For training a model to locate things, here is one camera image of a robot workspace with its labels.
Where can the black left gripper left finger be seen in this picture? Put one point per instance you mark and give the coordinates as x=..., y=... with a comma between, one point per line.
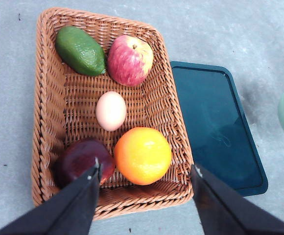
x=70, y=213

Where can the beige egg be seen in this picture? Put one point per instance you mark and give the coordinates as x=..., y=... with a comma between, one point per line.
x=110, y=110

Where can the brown wicker basket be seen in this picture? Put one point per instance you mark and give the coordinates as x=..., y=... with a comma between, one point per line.
x=64, y=111

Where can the dark red plum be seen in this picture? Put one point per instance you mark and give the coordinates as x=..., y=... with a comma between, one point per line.
x=77, y=157

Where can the dark blue rectangular tray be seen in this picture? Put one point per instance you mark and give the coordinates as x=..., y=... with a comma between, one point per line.
x=219, y=136

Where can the orange fruit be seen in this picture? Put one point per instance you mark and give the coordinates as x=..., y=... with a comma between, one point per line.
x=143, y=156

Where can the green avocado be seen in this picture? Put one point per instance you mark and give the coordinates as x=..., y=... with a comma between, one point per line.
x=80, y=51

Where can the red yellow apple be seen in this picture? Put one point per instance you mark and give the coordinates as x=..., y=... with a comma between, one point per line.
x=130, y=60

